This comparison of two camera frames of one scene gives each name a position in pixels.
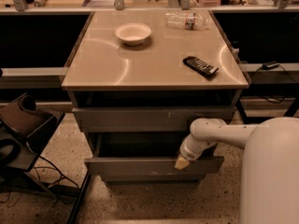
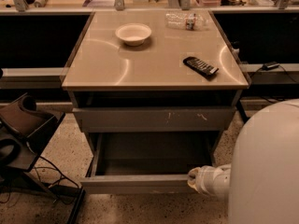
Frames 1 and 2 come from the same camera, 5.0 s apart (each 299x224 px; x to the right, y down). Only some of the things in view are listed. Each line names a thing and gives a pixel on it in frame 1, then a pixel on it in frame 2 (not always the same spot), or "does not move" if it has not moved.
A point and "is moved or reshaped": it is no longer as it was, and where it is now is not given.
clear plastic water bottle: [192, 21] does not move
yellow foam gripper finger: [181, 162] → [192, 177]
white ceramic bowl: [133, 34] does not move
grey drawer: [147, 153] is moved or reshaped
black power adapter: [269, 65] does not move
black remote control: [200, 66] does not move
